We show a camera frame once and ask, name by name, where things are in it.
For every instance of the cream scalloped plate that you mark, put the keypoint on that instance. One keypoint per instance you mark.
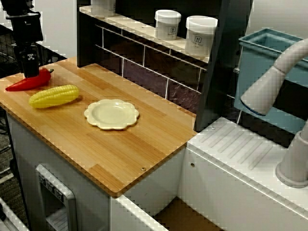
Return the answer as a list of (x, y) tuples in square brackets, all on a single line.
[(110, 114)]

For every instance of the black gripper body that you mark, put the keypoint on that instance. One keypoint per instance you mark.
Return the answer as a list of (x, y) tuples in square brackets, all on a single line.
[(24, 48)]

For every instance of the aluminium frame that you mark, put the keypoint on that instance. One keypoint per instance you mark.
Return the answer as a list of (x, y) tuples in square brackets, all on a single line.
[(9, 216)]

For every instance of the cream hutch shelf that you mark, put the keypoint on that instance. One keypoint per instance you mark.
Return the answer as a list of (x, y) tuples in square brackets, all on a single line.
[(144, 30)]

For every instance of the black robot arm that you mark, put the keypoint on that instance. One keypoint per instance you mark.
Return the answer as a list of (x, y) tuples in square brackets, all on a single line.
[(26, 26)]

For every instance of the dark tile backsplash panel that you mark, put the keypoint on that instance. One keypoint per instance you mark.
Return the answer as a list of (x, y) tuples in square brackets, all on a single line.
[(134, 57)]

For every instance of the white toy kitchen body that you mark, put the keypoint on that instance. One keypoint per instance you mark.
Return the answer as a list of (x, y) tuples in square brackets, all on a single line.
[(216, 173)]

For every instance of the white labelled jar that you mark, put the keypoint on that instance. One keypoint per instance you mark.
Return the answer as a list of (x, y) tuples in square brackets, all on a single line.
[(103, 7), (167, 26), (199, 36)]

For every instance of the red toy pepper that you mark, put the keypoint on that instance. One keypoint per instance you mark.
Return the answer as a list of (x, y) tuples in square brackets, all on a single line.
[(36, 82)]

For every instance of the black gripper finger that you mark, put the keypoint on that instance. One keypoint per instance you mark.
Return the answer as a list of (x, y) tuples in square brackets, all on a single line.
[(30, 63)]

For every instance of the teal plastic bin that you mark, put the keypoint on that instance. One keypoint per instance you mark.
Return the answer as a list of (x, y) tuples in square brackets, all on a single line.
[(252, 72)]

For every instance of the dark hutch post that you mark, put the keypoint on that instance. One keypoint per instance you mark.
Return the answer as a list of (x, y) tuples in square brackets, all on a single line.
[(223, 60)]

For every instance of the yellow toy corn cob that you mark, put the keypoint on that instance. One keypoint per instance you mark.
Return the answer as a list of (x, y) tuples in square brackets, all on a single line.
[(54, 96)]

